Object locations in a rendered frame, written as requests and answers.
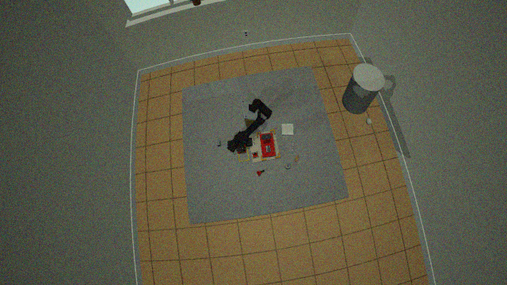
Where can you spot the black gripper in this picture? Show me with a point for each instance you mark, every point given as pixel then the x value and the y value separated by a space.
pixel 249 142

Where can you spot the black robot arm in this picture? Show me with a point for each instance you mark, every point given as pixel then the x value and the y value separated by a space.
pixel 241 138

